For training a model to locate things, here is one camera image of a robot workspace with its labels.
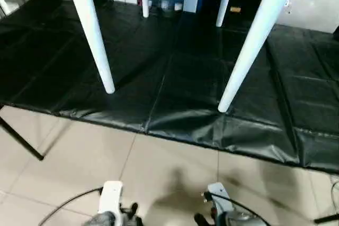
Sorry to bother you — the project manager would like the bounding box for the black metal stand pole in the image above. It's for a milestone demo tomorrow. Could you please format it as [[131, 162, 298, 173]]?
[[0, 116, 45, 161], [314, 213, 339, 224]]

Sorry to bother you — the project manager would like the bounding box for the black mat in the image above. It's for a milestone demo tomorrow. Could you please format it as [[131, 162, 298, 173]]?
[[0, 0, 339, 176]]

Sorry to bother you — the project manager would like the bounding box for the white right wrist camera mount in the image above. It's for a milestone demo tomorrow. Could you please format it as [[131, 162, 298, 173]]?
[[202, 182, 234, 223]]

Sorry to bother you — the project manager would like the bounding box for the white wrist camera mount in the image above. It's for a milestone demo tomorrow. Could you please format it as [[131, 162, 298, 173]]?
[[202, 182, 234, 223], [97, 180, 124, 220]]

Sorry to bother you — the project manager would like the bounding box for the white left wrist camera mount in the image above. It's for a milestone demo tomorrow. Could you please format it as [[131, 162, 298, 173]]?
[[97, 180, 124, 220]]

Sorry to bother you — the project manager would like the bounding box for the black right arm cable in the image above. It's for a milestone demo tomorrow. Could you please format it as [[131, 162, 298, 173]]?
[[209, 193, 269, 226]]

